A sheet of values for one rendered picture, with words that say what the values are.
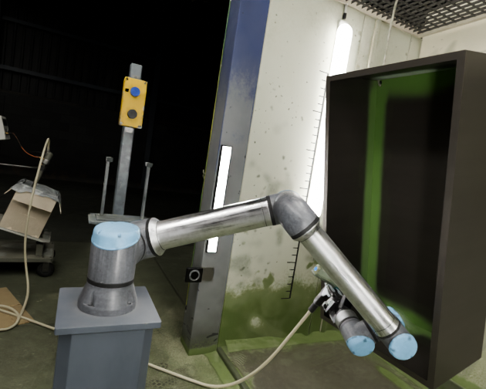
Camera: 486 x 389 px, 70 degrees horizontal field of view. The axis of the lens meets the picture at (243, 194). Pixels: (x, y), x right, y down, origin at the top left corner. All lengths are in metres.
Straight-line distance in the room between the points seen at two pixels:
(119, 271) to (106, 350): 0.24
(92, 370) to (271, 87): 1.66
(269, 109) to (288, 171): 0.41
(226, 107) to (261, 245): 0.87
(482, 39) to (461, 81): 1.44
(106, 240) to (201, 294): 1.07
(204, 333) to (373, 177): 1.34
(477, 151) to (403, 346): 0.70
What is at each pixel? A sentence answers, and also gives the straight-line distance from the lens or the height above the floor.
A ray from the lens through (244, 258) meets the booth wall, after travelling 2.17.
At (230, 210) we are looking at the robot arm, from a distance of 1.27.
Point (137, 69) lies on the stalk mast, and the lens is 2.11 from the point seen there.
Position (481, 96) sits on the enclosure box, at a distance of 1.43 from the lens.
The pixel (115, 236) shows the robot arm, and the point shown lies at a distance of 1.17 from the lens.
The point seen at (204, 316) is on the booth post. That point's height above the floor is 0.24.
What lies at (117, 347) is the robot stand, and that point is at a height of 0.56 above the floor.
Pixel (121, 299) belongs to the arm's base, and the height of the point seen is 0.69.
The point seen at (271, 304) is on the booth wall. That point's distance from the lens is 2.39.
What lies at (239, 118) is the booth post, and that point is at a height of 1.44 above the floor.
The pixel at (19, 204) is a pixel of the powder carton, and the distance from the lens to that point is 3.27.
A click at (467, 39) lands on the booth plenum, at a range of 2.81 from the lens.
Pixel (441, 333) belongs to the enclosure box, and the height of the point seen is 0.69.
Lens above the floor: 1.18
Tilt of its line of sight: 5 degrees down
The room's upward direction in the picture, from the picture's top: 9 degrees clockwise
